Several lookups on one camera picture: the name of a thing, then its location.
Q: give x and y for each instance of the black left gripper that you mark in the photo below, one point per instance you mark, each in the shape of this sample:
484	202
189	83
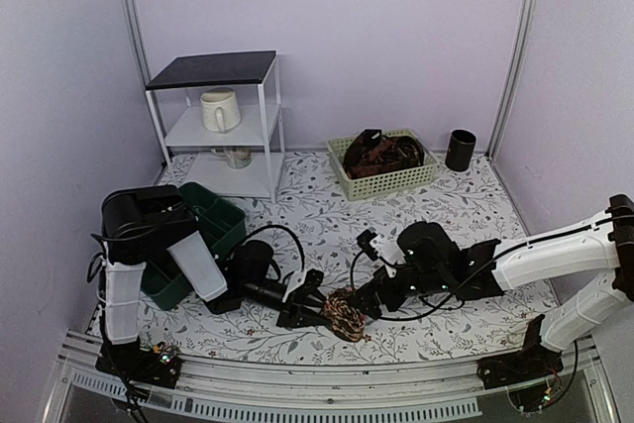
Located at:
295	315

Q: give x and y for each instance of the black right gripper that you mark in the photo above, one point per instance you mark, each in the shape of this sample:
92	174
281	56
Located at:
369	291

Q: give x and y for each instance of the cream floral patterned tie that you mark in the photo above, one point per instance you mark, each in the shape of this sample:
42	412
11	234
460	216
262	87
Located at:
345	321

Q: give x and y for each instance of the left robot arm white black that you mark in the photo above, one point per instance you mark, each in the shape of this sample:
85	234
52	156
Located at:
158	239

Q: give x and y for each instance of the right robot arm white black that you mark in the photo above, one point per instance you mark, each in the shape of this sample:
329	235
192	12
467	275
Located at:
603	243

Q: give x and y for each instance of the dark brown rolled ties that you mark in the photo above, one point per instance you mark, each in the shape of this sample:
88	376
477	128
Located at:
373	153

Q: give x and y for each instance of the floral patterned table mat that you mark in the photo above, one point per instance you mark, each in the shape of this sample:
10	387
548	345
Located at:
311	221

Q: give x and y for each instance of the pale green perforated basket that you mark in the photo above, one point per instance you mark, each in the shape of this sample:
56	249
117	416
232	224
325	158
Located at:
356	189

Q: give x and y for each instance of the dark green plastic bin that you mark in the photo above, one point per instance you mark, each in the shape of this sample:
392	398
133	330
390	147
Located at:
222	225

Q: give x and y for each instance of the black cylindrical cup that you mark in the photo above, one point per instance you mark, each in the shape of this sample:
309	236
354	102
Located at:
460	150

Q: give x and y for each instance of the white shelf with black top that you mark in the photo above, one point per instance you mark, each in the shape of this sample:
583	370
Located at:
231	139

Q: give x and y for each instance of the white ceramic mug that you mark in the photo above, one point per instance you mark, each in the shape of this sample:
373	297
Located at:
220	110

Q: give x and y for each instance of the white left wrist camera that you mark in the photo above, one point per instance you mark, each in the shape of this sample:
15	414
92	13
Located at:
303	282

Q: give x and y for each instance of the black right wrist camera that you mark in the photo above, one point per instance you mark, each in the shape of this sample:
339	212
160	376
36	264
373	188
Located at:
370	243

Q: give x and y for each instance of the aluminium front rail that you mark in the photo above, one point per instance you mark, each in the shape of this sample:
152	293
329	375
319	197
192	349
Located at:
428	391

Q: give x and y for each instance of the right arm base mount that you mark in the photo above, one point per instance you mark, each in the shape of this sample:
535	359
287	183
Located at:
529	363

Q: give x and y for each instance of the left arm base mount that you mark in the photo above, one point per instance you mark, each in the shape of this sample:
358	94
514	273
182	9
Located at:
159	365

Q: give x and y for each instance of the right aluminium frame post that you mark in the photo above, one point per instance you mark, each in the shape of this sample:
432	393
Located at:
526	14

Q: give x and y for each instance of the aluminium frame post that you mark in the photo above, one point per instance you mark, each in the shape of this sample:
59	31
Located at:
139	52
526	14

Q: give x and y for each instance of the left aluminium frame post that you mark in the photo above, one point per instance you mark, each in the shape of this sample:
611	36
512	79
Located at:
139	52

